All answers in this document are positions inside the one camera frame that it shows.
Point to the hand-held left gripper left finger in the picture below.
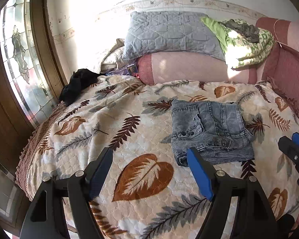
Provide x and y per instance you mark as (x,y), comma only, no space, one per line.
(102,169)

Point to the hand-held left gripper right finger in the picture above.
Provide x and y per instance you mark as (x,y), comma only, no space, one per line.
(199,171)

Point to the blue-grey denim pants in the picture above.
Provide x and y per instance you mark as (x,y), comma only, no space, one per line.
(214,124)

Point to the leaf-print fleece blanket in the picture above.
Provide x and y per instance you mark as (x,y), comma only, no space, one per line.
(139,129)

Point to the red upholstered headboard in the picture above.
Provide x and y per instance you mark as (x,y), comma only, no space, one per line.
(289,62)

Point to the black cloth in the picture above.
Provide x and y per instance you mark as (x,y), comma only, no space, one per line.
(77,84)

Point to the green printed quilt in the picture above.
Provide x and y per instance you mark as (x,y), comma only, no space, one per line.
(249,52)

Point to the colourful printed packet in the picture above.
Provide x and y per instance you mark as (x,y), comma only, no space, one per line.
(130,69)

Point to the pink bolster cushion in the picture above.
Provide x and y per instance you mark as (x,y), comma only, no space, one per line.
(189,67)

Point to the beige pillow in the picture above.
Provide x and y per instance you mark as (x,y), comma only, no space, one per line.
(114,57)

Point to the dark grey cloth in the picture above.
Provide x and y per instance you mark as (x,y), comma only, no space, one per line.
(241,28)

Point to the wooden stained glass door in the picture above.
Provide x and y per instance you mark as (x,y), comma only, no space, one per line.
(22,54)

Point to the grey quilted pillow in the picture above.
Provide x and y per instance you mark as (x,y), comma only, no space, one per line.
(169,32)

